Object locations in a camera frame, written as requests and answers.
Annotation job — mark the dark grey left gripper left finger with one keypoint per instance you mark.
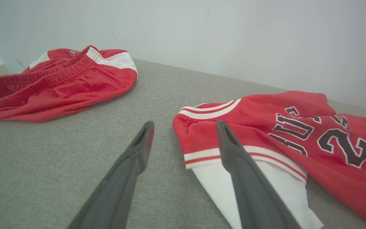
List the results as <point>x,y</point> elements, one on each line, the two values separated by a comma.
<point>116,197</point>

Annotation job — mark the red shorts with white stripe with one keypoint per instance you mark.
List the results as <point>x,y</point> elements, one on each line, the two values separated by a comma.
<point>75,92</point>

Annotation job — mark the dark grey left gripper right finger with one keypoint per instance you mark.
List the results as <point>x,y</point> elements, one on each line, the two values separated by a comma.
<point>256,200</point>

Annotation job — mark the red basketball jersey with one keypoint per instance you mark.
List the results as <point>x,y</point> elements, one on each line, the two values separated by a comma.
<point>345,178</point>

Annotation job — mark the grey fabric sofa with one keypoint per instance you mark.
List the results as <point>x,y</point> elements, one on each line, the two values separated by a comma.
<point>43,165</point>

